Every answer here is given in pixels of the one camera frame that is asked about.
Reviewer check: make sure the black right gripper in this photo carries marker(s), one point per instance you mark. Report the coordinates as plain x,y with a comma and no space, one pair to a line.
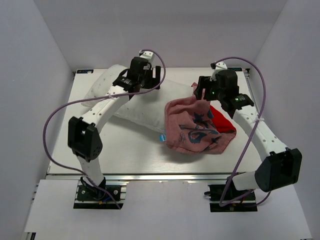
204,83

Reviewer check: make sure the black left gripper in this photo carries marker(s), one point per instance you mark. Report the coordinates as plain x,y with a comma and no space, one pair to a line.
153,82

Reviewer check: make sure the white pillow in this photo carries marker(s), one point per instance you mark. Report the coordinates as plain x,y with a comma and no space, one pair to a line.
148,109

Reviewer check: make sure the red patterned pillowcase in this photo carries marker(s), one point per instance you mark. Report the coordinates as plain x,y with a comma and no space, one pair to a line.
193,126

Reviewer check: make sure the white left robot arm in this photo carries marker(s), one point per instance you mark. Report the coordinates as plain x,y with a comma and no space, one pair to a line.
108,94

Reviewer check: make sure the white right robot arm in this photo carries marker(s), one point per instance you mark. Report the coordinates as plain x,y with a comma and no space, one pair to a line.
280,165

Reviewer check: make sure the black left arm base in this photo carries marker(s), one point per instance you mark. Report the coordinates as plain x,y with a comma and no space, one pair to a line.
86,199

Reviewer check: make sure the blue table label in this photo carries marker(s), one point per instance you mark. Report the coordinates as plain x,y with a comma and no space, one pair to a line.
236,69
84,71

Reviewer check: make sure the blue left table label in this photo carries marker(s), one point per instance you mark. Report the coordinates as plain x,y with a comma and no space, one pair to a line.
84,71

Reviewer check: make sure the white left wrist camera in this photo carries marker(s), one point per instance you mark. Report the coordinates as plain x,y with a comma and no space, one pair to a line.
147,55

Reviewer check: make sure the aluminium table edge rail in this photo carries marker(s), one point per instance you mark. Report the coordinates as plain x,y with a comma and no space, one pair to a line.
167,177

